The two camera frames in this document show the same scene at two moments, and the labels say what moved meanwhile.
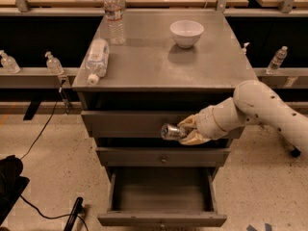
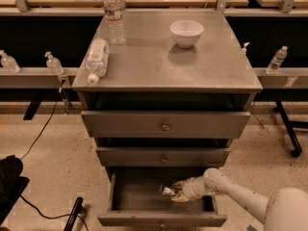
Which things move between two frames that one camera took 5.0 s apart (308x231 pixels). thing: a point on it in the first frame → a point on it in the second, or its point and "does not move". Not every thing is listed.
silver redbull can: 170,132 → 167,191
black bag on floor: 12,184 does not move
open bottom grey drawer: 162,196 does not move
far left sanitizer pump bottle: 9,63 does not move
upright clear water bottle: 115,10 does not move
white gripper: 205,123 → 192,189
